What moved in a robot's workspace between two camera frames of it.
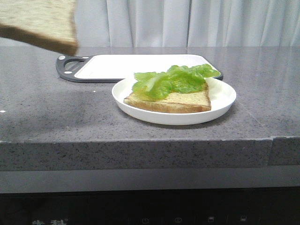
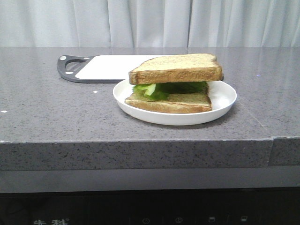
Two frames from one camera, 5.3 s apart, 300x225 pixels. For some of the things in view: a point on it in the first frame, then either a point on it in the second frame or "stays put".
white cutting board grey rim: (108, 68) stays put
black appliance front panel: (265, 206) stays put
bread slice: (49, 23) -> (180, 68)
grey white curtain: (187, 23) stays put
